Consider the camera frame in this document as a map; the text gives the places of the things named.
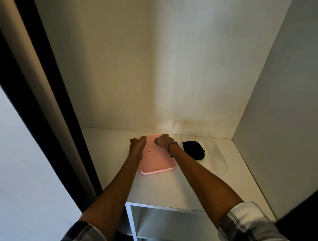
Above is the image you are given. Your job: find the black fabric pouch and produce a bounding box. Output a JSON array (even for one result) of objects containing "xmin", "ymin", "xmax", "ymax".
[{"xmin": 182, "ymin": 141, "xmax": 206, "ymax": 160}]

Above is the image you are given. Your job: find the plaid right shirt sleeve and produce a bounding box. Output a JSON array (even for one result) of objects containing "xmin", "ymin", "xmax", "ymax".
[{"xmin": 218, "ymin": 201, "xmax": 290, "ymax": 241}]

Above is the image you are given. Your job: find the person's left forearm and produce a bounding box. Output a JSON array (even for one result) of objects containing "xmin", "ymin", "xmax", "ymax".
[{"xmin": 79, "ymin": 153, "xmax": 143, "ymax": 241}]

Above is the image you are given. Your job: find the dark sliding door frame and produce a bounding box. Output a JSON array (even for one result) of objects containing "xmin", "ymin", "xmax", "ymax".
[{"xmin": 0, "ymin": 0, "xmax": 103, "ymax": 214}]

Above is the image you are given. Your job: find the black wrist band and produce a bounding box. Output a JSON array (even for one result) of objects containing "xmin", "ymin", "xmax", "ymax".
[{"xmin": 167, "ymin": 142, "xmax": 180, "ymax": 158}]

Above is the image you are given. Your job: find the person's right forearm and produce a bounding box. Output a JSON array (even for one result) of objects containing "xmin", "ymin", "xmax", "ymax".
[{"xmin": 169, "ymin": 144, "xmax": 244, "ymax": 229}]

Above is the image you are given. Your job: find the plaid left shirt sleeve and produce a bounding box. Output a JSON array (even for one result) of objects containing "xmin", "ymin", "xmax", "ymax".
[{"xmin": 60, "ymin": 221, "xmax": 107, "ymax": 241}]

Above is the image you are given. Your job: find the person's right hand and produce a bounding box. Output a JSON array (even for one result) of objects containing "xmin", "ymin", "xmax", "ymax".
[{"xmin": 154, "ymin": 134, "xmax": 177, "ymax": 151}]

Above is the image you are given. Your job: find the clear plastic tray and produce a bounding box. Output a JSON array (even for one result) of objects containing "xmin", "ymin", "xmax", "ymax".
[{"xmin": 179, "ymin": 131, "xmax": 229, "ymax": 177}]

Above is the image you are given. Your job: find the white shelf unit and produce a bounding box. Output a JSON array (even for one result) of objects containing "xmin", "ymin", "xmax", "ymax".
[{"xmin": 80, "ymin": 127, "xmax": 277, "ymax": 241}]

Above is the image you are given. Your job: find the plaid shirt sleeve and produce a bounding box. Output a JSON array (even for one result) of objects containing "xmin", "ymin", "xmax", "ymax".
[
  {"xmin": 218, "ymin": 201, "xmax": 290, "ymax": 241},
  {"xmin": 60, "ymin": 221, "xmax": 107, "ymax": 241}
]

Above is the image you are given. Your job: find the person's left hand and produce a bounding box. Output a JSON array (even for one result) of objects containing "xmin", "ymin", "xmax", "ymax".
[{"xmin": 129, "ymin": 136, "xmax": 147, "ymax": 158}]

